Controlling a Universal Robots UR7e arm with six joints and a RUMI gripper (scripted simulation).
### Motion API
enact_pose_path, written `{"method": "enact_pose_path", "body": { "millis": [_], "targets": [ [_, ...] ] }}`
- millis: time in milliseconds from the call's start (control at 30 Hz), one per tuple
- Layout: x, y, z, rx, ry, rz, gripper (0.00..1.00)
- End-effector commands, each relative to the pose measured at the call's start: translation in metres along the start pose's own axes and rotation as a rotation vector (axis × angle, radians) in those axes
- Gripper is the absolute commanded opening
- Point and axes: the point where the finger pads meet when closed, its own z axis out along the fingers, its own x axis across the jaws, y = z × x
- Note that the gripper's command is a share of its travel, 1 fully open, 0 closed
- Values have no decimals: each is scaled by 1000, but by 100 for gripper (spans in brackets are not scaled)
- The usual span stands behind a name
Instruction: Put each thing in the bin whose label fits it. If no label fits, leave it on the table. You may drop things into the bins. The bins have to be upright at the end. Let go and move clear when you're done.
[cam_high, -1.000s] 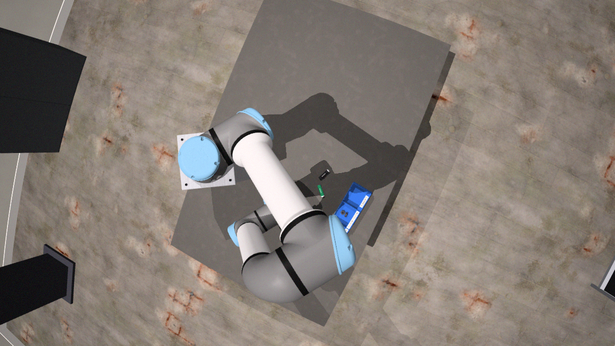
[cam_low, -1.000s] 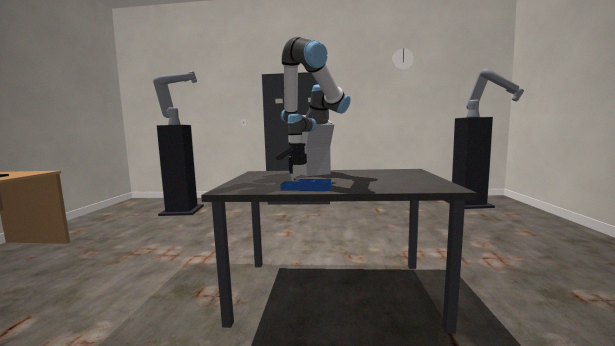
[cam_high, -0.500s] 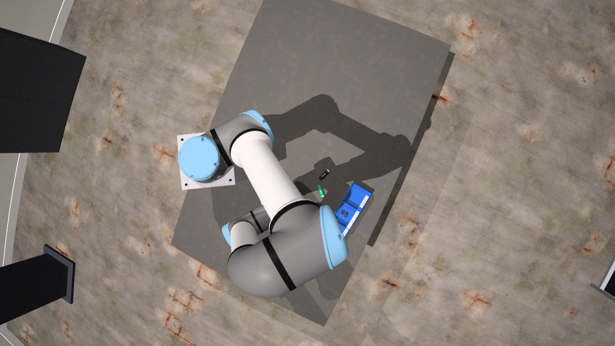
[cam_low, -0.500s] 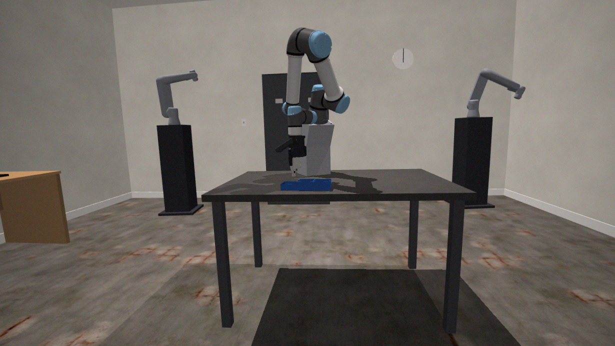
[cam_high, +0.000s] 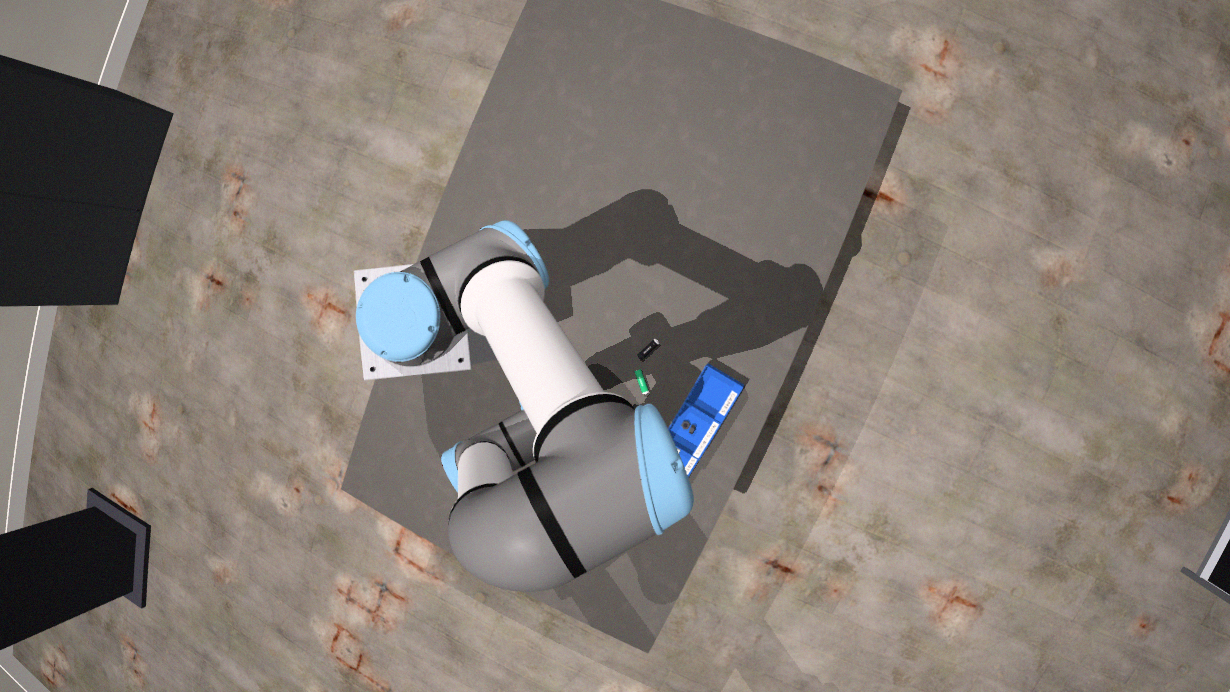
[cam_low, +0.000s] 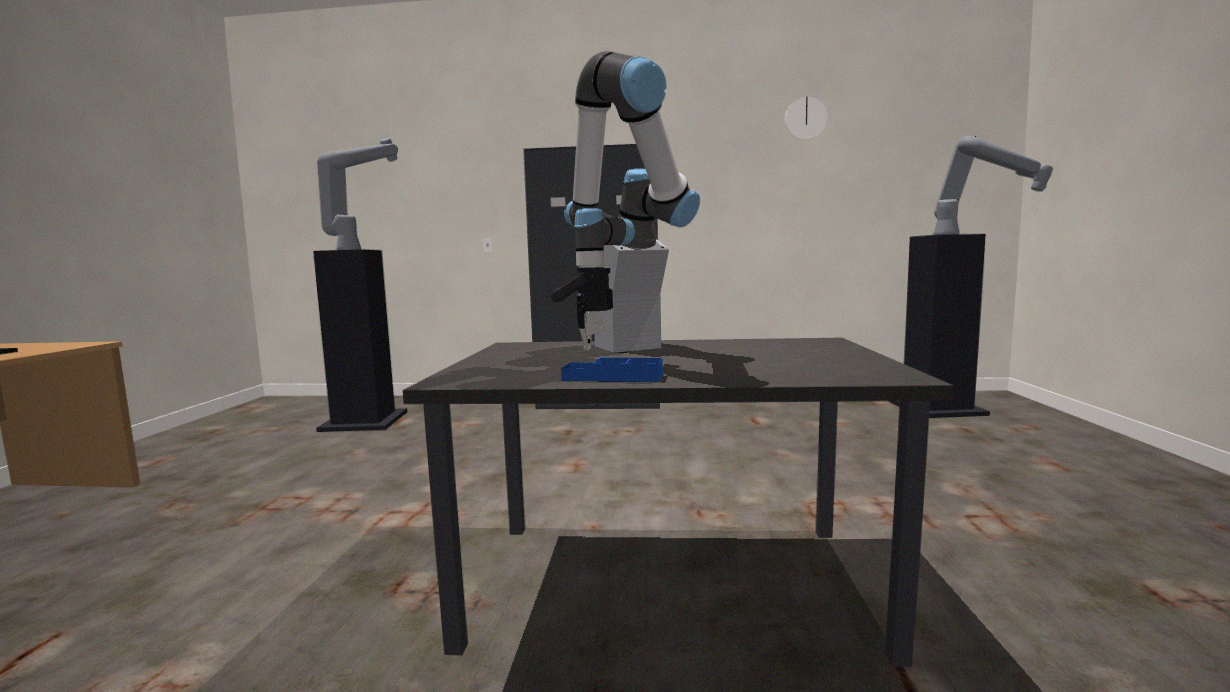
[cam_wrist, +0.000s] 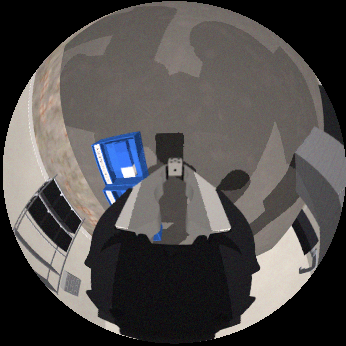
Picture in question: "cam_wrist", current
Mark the white die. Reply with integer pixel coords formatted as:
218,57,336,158
168,158,182,176

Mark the blue and white eraser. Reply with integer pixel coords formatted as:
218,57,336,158
113,140,137,178

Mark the blue bin rack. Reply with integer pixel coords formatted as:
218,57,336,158
91,131,149,205

